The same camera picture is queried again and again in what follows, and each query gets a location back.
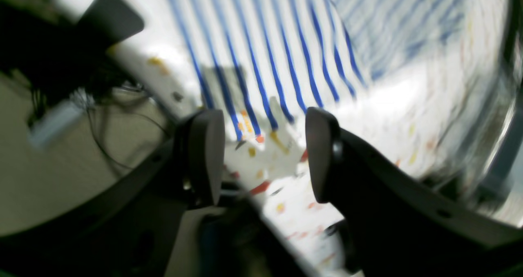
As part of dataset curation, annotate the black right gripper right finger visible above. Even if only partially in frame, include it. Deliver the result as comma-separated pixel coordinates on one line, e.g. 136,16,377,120
306,107,344,204

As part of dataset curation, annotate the blue white striped t-shirt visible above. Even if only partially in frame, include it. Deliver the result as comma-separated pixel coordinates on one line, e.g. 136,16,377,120
161,0,507,143

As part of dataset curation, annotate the black clamp top edge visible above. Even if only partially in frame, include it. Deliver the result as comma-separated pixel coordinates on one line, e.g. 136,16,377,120
76,0,145,48

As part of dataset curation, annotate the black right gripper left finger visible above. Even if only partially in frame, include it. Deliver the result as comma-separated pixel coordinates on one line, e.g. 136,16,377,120
174,109,225,208

